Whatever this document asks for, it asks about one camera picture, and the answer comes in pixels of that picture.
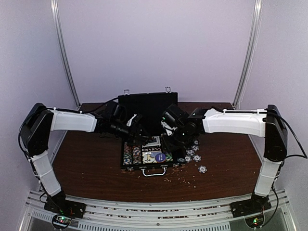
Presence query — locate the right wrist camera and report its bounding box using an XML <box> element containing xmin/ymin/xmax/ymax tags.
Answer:
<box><xmin>161</xmin><ymin>104</ymin><xmax>189</xmax><ymax>136</ymax></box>

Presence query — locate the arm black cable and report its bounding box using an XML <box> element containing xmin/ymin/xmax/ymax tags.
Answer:
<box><xmin>267</xmin><ymin>108</ymin><xmax>308</xmax><ymax>217</ymax></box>
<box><xmin>18</xmin><ymin>96</ymin><xmax>121</xmax><ymax>157</ymax></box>

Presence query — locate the brown poker chip roll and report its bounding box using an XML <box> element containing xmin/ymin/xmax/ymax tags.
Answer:
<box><xmin>132</xmin><ymin>145</ymin><xmax>141</xmax><ymax>153</ymax></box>

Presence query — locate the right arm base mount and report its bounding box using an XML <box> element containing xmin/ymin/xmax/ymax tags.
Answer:
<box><xmin>230</xmin><ymin>194</ymin><xmax>271</xmax><ymax>218</ymax></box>

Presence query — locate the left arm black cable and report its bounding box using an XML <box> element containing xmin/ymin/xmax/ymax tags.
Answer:
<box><xmin>18</xmin><ymin>96</ymin><xmax>121</xmax><ymax>157</ymax></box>

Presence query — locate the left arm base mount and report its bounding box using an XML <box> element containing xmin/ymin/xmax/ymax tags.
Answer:
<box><xmin>44</xmin><ymin>196</ymin><xmax>86</xmax><ymax>218</ymax></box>

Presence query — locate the black poker case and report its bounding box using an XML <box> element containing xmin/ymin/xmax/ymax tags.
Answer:
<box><xmin>118</xmin><ymin>87</ymin><xmax>186</xmax><ymax>177</ymax></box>

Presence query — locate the right aluminium frame post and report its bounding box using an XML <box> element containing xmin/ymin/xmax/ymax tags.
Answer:
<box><xmin>232</xmin><ymin>0</ymin><xmax>263</xmax><ymax>109</ymax></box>

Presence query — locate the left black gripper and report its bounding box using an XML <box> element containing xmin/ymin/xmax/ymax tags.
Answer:
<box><xmin>109</xmin><ymin>119</ymin><xmax>152</xmax><ymax>146</ymax></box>

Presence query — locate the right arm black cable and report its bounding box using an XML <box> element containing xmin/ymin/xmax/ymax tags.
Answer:
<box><xmin>267</xmin><ymin>108</ymin><xmax>308</xmax><ymax>217</ymax></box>

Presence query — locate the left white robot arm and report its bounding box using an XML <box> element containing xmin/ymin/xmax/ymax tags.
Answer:
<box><xmin>18</xmin><ymin>102</ymin><xmax>151</xmax><ymax>214</ymax></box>

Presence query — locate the aluminium front rail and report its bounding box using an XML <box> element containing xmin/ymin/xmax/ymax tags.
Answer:
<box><xmin>17</xmin><ymin>190</ymin><xmax>299</xmax><ymax>231</ymax></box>

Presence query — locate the left aluminium frame post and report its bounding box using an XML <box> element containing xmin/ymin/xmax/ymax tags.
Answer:
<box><xmin>50</xmin><ymin>0</ymin><xmax>80</xmax><ymax>108</ymax></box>

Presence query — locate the playing card deck box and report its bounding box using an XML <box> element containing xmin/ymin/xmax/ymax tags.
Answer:
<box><xmin>142</xmin><ymin>136</ymin><xmax>161</xmax><ymax>147</ymax></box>
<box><xmin>142</xmin><ymin>152</ymin><xmax>156</xmax><ymax>164</ymax></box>

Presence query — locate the clear round dealer button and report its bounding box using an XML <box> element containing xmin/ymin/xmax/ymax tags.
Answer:
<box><xmin>142</xmin><ymin>153</ymin><xmax>155</xmax><ymax>164</ymax></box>

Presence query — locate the purple small blind button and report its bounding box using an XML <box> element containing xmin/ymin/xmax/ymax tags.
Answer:
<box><xmin>155</xmin><ymin>153</ymin><xmax>166</xmax><ymax>163</ymax></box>

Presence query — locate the aluminium frame post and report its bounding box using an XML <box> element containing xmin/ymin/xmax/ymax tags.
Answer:
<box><xmin>232</xmin><ymin>0</ymin><xmax>263</xmax><ymax>109</ymax></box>
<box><xmin>50</xmin><ymin>0</ymin><xmax>80</xmax><ymax>108</ymax></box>

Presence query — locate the poker chip row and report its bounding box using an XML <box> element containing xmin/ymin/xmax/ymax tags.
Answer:
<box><xmin>132</xmin><ymin>150</ymin><xmax>141</xmax><ymax>165</ymax></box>
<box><xmin>163</xmin><ymin>146</ymin><xmax>173</xmax><ymax>162</ymax></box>
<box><xmin>123</xmin><ymin>142</ymin><xmax>132</xmax><ymax>166</ymax></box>

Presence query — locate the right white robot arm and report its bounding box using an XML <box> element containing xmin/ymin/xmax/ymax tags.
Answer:
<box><xmin>161</xmin><ymin>104</ymin><xmax>287</xmax><ymax>213</ymax></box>

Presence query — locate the right poker chip row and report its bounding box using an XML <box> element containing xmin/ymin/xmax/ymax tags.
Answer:
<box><xmin>163</xmin><ymin>146</ymin><xmax>173</xmax><ymax>162</ymax></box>

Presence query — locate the left poker chip row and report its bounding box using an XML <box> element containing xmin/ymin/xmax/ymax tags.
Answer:
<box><xmin>123</xmin><ymin>142</ymin><xmax>132</xmax><ymax>166</ymax></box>

